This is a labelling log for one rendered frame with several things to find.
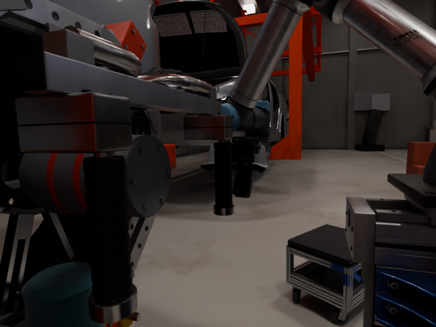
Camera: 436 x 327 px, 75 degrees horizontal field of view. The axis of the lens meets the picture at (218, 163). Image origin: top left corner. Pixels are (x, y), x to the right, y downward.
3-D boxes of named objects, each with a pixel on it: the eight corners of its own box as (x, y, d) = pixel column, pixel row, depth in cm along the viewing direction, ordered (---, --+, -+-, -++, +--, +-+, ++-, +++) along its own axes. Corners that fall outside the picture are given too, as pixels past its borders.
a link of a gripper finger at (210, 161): (193, 145, 68) (224, 143, 73) (194, 169, 68) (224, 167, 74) (200, 145, 65) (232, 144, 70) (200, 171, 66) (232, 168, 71)
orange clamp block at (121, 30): (109, 76, 67) (121, 49, 71) (137, 72, 64) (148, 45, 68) (89, 52, 61) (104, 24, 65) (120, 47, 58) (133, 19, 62)
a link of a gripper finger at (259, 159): (265, 146, 60) (248, 144, 69) (264, 174, 61) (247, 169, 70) (278, 146, 61) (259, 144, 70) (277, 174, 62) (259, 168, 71)
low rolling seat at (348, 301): (326, 274, 183) (327, 222, 179) (387, 298, 155) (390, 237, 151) (283, 300, 156) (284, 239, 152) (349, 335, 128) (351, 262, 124)
